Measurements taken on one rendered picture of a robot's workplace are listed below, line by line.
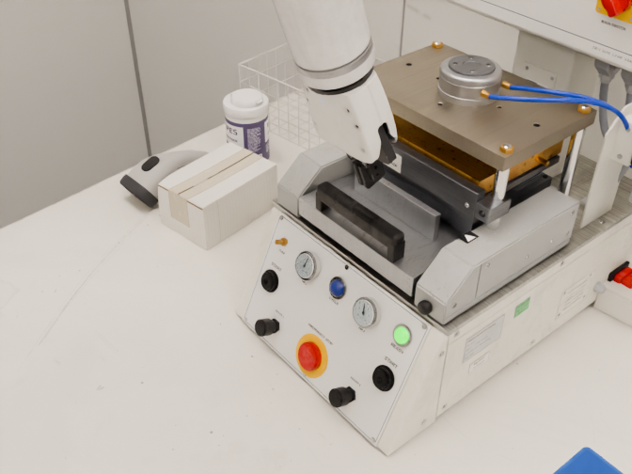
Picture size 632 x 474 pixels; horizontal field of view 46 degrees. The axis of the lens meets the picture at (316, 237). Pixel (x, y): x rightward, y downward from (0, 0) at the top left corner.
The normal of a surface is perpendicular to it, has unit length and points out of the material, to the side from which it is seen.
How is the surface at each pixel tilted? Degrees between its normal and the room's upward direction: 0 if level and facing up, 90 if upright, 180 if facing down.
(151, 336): 0
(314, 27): 103
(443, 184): 90
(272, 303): 65
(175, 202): 88
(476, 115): 0
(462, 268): 40
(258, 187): 89
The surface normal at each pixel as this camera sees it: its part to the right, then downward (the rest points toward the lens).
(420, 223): -0.77, 0.39
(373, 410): -0.70, 0.02
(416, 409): 0.63, 0.48
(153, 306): 0.00, -0.79
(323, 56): -0.09, 0.78
